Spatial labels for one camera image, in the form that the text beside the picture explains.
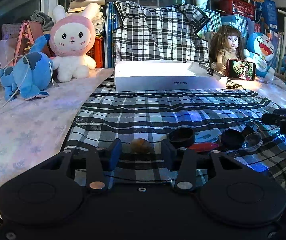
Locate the red crayon marker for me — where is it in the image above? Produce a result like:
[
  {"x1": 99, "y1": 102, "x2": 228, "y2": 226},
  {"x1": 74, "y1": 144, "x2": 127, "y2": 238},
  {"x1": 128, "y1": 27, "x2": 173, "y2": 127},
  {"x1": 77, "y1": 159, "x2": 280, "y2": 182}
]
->
[{"x1": 188, "y1": 142, "x2": 219, "y2": 152}]

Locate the black round cap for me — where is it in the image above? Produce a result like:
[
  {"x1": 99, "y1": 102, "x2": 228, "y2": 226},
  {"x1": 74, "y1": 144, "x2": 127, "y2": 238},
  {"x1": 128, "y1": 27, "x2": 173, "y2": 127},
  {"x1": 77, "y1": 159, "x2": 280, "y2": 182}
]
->
[
  {"x1": 167, "y1": 127, "x2": 195, "y2": 148},
  {"x1": 220, "y1": 129, "x2": 245, "y2": 151}
]

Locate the brown walnut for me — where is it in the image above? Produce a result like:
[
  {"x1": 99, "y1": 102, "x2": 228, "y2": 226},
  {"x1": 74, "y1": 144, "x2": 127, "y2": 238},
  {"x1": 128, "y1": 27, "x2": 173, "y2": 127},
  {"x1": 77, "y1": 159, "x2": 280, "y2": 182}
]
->
[{"x1": 130, "y1": 138, "x2": 151, "y2": 154}]

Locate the light blue plastic lid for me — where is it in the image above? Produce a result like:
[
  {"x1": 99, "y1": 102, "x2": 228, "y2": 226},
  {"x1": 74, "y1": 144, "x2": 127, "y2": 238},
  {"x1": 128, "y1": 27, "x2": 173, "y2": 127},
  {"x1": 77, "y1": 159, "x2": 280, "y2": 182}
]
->
[{"x1": 195, "y1": 128, "x2": 220, "y2": 143}]

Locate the black white plaid cloth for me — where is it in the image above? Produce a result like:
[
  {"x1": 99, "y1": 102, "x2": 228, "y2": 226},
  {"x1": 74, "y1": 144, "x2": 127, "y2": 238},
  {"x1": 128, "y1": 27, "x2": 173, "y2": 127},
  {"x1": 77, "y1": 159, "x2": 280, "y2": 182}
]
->
[{"x1": 63, "y1": 77, "x2": 286, "y2": 190}]

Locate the red smartphone playing video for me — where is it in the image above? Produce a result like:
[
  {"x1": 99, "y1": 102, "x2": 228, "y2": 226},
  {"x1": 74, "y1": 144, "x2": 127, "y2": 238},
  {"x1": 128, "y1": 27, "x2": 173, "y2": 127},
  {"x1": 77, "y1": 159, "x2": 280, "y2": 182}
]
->
[{"x1": 227, "y1": 59, "x2": 256, "y2": 81}]

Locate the blue Doraemon plush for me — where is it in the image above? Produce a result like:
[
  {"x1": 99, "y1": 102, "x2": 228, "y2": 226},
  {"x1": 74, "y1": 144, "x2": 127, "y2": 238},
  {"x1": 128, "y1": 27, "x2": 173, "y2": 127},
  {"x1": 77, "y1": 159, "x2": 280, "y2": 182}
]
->
[{"x1": 244, "y1": 33, "x2": 275, "y2": 80}]

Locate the white cardboard box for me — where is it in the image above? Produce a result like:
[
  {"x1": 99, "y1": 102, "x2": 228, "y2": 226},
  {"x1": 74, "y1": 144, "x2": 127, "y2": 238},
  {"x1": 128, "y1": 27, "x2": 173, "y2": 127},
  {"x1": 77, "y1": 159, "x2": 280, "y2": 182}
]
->
[{"x1": 114, "y1": 61, "x2": 227, "y2": 92}]

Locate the brown haired doll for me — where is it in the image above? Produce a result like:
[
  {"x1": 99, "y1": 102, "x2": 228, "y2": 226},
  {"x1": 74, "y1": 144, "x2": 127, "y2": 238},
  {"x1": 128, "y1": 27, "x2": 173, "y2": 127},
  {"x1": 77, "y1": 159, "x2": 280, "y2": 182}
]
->
[{"x1": 209, "y1": 25, "x2": 245, "y2": 76}]

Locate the blue gift box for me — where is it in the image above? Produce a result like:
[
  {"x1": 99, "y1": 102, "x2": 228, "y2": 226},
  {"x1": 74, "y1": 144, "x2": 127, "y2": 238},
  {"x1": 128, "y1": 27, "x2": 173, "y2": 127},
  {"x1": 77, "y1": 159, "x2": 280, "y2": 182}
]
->
[{"x1": 249, "y1": 0, "x2": 278, "y2": 32}]

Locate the red crate behind bunny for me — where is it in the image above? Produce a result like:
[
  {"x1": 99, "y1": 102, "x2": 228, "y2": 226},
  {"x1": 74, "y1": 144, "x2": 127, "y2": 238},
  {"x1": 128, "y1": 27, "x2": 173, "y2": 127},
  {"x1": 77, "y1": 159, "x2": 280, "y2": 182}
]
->
[{"x1": 87, "y1": 35, "x2": 103, "y2": 68}]

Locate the blue spotted plush toy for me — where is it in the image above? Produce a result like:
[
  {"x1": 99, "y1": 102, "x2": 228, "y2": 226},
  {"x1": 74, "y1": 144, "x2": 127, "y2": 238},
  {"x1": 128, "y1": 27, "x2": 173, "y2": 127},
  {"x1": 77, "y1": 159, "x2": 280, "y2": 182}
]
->
[{"x1": 0, "y1": 34, "x2": 55, "y2": 101}]

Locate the pink white bunny plush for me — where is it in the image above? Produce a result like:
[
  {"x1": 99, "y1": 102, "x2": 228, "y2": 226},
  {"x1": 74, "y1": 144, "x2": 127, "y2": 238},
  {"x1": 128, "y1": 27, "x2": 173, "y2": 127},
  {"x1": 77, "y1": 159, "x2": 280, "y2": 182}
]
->
[{"x1": 49, "y1": 5, "x2": 96, "y2": 83}]

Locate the red plastic basket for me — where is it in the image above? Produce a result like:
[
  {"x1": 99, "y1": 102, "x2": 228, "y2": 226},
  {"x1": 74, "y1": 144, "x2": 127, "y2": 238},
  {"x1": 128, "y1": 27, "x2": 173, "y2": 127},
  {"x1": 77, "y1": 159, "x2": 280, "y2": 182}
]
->
[{"x1": 218, "y1": 0, "x2": 255, "y2": 20}]

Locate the plaid cloth over backrest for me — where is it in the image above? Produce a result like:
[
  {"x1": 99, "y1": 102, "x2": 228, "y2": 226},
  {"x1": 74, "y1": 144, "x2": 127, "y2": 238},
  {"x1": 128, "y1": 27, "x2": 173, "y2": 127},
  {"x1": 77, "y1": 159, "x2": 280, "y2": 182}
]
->
[{"x1": 113, "y1": 1, "x2": 210, "y2": 63}]

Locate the pink handbag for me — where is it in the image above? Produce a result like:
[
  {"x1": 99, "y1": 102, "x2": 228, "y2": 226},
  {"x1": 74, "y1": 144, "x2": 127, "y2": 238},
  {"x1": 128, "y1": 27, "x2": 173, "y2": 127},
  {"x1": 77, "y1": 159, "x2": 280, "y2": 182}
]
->
[{"x1": 14, "y1": 20, "x2": 50, "y2": 57}]

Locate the stack of books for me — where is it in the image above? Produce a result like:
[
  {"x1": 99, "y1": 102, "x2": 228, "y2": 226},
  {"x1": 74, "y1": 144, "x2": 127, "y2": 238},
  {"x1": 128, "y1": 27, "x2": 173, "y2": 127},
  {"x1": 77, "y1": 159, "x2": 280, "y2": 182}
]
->
[{"x1": 67, "y1": 0, "x2": 109, "y2": 35}]

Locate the white cable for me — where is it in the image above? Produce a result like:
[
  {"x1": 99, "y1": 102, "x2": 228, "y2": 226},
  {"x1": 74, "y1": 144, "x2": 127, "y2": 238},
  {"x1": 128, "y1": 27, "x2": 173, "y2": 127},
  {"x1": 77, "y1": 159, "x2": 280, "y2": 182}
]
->
[{"x1": 0, "y1": 55, "x2": 55, "y2": 128}]

